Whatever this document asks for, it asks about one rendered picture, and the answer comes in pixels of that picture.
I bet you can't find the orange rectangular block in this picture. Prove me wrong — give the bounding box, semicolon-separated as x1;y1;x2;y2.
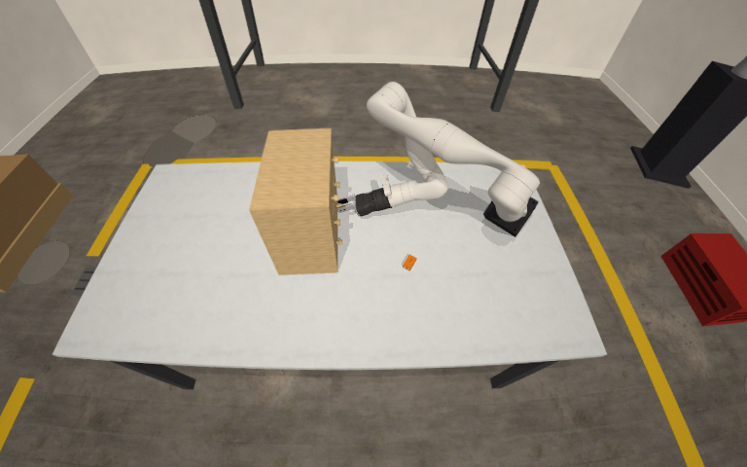
403;255;416;270

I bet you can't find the light wooden chest of drawers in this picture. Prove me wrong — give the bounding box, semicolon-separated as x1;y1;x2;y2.
249;128;338;275

